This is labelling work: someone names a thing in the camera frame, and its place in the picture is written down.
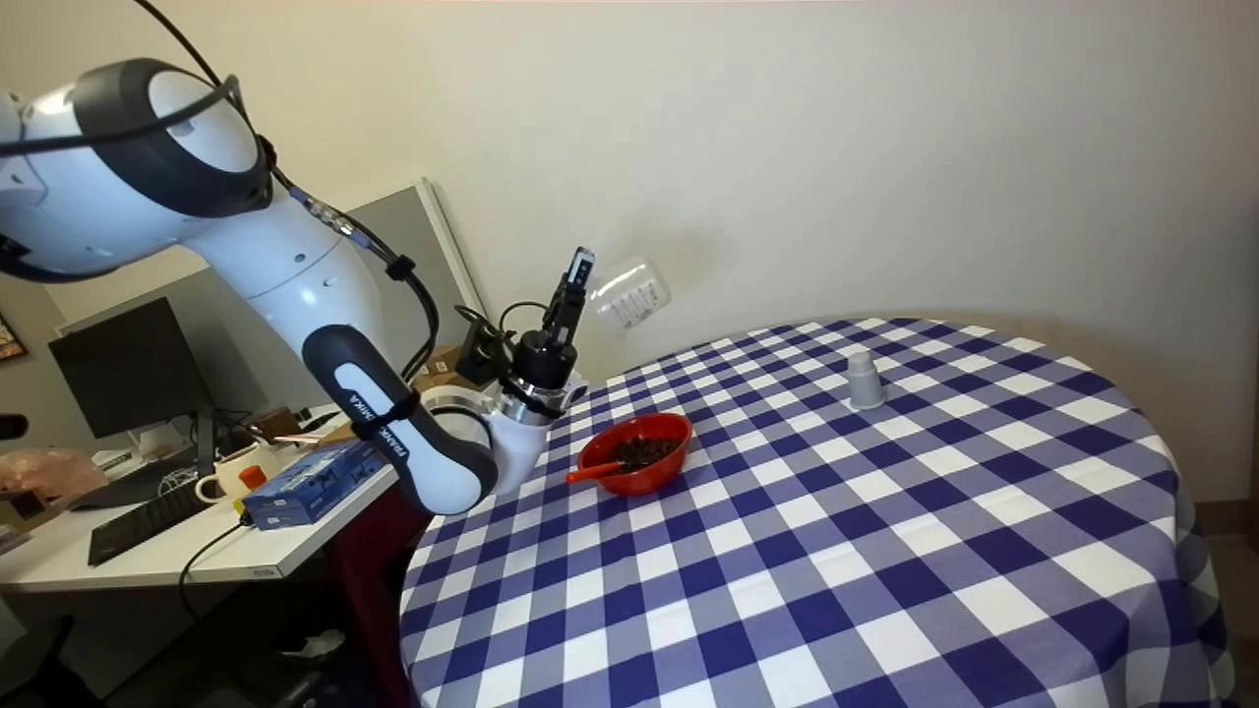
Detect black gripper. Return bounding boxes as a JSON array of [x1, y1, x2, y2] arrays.
[[508, 245, 598, 390]]

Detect dark bowl contents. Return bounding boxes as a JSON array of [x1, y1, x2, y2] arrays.
[[612, 431, 676, 470]]

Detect red plastic bowl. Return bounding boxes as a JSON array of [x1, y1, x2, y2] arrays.
[[564, 407, 697, 500]]

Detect grey desk partition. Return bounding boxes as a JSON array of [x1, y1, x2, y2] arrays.
[[55, 182, 508, 423]]

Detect red plastic spoon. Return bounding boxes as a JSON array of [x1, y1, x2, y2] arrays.
[[564, 443, 655, 487]]

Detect flat brown cardboard box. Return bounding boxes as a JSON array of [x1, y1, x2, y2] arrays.
[[299, 407, 370, 453]]

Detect small white cup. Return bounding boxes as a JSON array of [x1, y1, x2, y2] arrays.
[[841, 346, 884, 414]]

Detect blue cardboard box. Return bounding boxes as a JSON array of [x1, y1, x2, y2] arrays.
[[239, 441, 395, 532]]

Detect dark red desk panel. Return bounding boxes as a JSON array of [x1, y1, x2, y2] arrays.
[[318, 482, 449, 708]]

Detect white mug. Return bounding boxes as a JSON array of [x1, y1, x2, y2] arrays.
[[194, 448, 272, 509]]

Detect blue white checkered tablecloth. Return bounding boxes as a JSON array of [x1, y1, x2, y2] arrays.
[[395, 311, 1236, 708]]

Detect white shoe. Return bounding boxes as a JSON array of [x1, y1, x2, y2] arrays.
[[278, 623, 345, 660]]

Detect black computer monitor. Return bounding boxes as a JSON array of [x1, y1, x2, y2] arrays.
[[48, 294, 219, 465]]

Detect black keyboard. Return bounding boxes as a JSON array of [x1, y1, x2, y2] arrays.
[[88, 481, 219, 568]]

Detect white office desk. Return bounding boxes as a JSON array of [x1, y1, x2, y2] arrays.
[[0, 369, 410, 597]]

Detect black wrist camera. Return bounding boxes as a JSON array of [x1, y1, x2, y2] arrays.
[[453, 301, 520, 384]]

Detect thin black desk cable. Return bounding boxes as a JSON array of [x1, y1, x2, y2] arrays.
[[172, 515, 252, 595]]

